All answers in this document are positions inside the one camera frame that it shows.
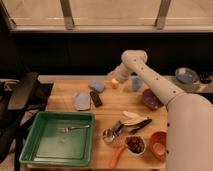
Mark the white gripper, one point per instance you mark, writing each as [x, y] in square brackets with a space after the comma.
[120, 74]

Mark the red bowl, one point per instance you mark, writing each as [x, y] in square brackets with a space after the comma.
[157, 145]

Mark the black office chair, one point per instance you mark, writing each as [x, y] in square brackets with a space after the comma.
[16, 97]

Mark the black rectangular block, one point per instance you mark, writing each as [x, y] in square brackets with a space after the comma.
[95, 98]

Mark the silver fork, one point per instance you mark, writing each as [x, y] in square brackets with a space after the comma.
[67, 129]

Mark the purple bowl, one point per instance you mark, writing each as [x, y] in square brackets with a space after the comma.
[150, 100]

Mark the light blue cloth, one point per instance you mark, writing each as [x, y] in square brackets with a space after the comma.
[81, 101]

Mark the silver measuring cup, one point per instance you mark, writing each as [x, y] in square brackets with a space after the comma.
[110, 134]

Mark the yellow banana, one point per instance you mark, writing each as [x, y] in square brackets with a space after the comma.
[132, 118]

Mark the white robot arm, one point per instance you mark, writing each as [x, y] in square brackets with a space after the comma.
[189, 143]

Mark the white bowl with grapes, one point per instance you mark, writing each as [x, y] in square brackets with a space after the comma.
[136, 145]

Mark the blue plate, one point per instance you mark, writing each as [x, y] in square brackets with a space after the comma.
[186, 75]

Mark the green plastic tray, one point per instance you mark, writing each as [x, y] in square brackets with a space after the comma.
[46, 145]

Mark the orange carrot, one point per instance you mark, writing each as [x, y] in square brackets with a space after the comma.
[115, 158]

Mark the orange apple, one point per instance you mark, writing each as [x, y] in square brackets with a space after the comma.
[113, 85]

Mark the blue cup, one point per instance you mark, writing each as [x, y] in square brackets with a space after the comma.
[136, 83]

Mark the blue sponge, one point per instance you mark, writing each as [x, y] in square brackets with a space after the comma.
[96, 86]

